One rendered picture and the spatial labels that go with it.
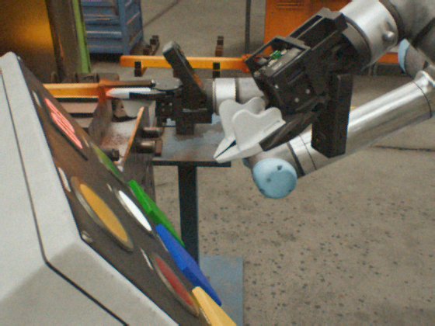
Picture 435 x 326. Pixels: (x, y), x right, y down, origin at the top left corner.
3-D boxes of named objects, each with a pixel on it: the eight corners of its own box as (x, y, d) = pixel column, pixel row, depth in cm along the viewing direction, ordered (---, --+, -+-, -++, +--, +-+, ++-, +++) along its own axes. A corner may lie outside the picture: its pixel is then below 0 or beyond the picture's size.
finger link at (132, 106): (107, 120, 93) (154, 119, 93) (103, 92, 90) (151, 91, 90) (109, 114, 96) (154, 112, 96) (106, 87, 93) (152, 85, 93)
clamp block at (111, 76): (122, 97, 115) (119, 71, 112) (116, 110, 108) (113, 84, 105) (73, 97, 115) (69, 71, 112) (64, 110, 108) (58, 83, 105)
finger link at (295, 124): (245, 131, 56) (300, 88, 57) (251, 141, 57) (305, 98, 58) (264, 147, 52) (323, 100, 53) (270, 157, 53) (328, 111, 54)
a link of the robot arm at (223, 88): (234, 85, 89) (233, 72, 97) (211, 85, 89) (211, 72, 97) (234, 121, 93) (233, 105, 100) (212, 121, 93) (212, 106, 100)
